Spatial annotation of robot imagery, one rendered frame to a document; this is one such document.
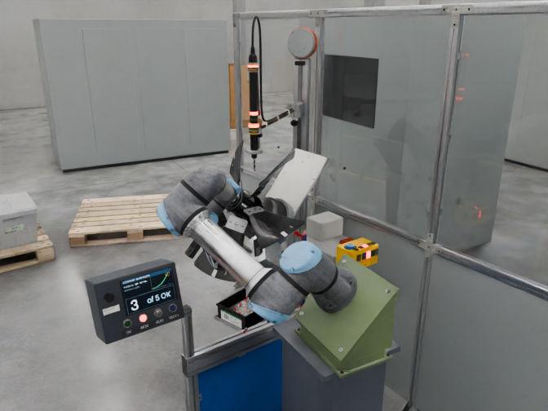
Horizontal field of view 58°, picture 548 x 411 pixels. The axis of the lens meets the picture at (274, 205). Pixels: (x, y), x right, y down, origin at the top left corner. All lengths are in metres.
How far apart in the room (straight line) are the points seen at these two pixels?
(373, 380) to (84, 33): 6.44
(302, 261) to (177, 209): 0.42
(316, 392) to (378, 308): 0.34
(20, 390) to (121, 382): 0.56
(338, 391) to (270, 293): 0.39
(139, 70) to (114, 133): 0.97
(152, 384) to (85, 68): 5.18
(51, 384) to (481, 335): 2.37
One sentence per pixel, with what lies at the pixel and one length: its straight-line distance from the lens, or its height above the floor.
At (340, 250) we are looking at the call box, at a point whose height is 1.06.
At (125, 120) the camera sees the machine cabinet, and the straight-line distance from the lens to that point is 7.63.
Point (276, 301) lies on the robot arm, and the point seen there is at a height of 1.22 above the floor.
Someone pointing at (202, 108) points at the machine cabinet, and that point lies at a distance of 7.93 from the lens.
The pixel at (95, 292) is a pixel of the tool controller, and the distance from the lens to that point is 1.57.
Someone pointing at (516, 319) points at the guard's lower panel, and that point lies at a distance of 2.35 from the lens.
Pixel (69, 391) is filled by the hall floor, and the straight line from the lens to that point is 3.26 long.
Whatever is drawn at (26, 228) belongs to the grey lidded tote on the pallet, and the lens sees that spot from 4.86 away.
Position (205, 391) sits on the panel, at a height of 0.67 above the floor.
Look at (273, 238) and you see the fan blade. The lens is 2.05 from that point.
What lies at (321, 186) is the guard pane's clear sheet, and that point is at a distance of 2.96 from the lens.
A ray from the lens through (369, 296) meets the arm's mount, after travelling 1.55.
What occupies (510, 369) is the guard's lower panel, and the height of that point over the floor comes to 0.58.
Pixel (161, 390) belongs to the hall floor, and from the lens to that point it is 3.12.
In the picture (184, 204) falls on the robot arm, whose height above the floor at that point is 1.45.
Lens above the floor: 1.97
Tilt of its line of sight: 20 degrees down
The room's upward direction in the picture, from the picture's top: straight up
